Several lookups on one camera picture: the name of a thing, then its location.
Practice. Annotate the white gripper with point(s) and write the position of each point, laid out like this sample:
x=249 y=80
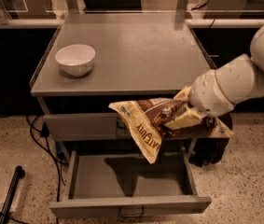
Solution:
x=206 y=94

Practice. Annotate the brown chip bag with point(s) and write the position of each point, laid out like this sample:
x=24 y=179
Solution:
x=145 y=120

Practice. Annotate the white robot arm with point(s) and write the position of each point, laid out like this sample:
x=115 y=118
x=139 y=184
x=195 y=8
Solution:
x=243 y=78

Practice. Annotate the closed grey upper drawer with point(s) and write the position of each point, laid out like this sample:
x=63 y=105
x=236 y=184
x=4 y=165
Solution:
x=86 y=126

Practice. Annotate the grey metal drawer cabinet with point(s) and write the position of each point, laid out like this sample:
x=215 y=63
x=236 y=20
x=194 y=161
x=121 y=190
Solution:
x=138 y=56

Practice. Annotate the open grey middle drawer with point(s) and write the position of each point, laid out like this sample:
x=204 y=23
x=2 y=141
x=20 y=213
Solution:
x=126 y=185

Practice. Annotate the black backpack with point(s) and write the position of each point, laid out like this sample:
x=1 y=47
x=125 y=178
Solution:
x=208 y=151

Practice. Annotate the white ceramic bowl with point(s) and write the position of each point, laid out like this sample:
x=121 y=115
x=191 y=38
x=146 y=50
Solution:
x=76 y=60

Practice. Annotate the black pole on floor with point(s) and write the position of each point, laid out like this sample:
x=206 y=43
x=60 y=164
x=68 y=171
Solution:
x=18 y=174

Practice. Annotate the white horizontal rail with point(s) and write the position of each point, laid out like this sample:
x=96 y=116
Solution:
x=209 y=23

